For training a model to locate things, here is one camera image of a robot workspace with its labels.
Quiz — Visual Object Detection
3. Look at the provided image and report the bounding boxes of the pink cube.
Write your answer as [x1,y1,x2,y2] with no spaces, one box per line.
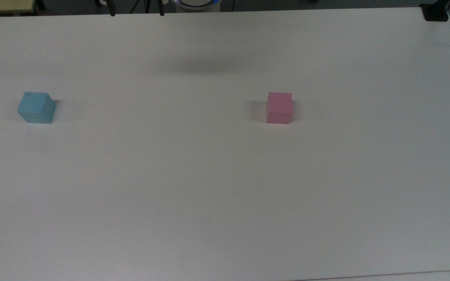
[266,92,293,125]

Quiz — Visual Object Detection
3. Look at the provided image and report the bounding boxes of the blue cube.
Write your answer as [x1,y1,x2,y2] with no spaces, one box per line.
[17,91,57,124]

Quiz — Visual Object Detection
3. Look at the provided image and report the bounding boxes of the black table clamp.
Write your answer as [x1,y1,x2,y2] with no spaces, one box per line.
[420,2,450,22]

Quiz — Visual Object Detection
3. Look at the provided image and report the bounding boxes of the beige wooden desk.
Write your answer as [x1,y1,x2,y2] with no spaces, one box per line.
[0,0,40,16]

